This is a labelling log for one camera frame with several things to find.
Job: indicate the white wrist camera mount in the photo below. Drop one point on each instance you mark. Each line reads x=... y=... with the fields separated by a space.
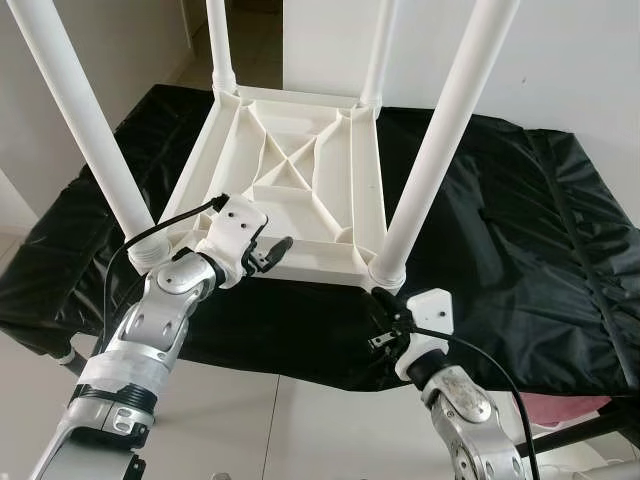
x=235 y=235
x=428 y=315

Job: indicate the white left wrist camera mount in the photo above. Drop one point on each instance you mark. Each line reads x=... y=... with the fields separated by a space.
x=235 y=235

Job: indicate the white round plastic object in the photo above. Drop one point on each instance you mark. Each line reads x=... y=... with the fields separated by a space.
x=600 y=465

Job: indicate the white plastic children table top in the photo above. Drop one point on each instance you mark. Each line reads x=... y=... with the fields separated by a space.
x=320 y=160

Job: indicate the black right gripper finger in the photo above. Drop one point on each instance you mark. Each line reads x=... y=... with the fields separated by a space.
x=383 y=300

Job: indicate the white plastic table leg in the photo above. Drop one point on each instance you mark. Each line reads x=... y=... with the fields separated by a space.
x=85 y=130
x=378 y=50
x=440 y=140
x=222 y=45

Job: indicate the pink plastic object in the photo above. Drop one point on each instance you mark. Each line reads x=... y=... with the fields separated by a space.
x=565 y=408

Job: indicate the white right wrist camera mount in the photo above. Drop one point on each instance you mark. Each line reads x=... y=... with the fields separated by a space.
x=428 y=315

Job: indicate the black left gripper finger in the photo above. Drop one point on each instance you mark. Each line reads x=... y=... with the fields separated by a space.
x=280 y=248

